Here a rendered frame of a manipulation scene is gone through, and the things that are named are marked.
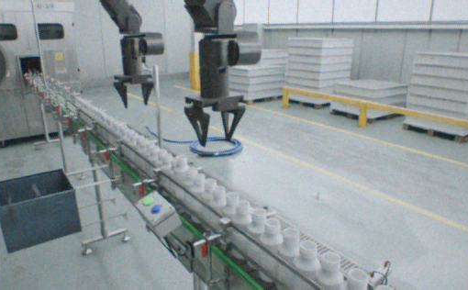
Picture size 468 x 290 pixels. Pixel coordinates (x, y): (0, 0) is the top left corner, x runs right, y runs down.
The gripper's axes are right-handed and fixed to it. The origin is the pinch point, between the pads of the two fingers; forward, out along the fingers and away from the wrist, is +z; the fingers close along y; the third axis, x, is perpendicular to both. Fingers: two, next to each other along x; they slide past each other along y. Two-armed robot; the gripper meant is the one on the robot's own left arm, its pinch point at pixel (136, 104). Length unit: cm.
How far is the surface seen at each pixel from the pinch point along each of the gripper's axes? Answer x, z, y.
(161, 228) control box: 19.0, 33.5, 2.9
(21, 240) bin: -50, 62, 40
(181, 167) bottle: 1.2, 24.0, -13.4
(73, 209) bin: -51, 54, 17
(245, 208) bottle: 36.7, 24.5, -14.5
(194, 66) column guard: -776, 70, -447
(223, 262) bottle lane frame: 33, 42, -10
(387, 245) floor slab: -11, 142, -196
